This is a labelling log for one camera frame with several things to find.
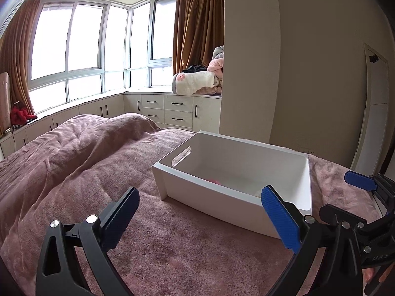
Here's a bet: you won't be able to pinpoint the person's right hand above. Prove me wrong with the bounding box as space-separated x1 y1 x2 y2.
364 267 391 291

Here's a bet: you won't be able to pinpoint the bay window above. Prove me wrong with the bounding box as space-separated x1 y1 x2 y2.
28 0 178 115

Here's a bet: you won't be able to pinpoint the pink plush blanket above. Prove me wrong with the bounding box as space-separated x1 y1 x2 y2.
0 113 383 296

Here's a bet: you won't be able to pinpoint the white window cabinets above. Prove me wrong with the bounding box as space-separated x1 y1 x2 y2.
0 94 222 161

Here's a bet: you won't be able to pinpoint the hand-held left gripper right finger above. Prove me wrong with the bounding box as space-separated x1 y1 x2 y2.
261 185 365 296

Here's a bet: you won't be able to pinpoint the pink plush toy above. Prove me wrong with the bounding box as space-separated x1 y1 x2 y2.
207 58 224 79

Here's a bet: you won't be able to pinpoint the white storage box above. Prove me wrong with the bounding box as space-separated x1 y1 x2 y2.
152 130 312 239

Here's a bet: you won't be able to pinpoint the red plush toy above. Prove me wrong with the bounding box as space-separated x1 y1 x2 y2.
10 101 38 126

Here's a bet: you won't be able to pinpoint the brown curtain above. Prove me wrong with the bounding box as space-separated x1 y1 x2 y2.
173 0 225 75
0 0 42 116

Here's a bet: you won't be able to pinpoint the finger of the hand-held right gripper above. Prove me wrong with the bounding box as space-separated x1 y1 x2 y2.
344 170 386 198
319 204 375 233

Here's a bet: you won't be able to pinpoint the white door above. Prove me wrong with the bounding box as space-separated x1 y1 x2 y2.
352 43 390 177

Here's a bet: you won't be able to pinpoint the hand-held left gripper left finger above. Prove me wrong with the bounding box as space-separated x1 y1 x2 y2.
35 186 140 296

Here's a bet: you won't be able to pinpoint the beige folded blanket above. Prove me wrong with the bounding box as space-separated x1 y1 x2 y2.
194 83 223 97

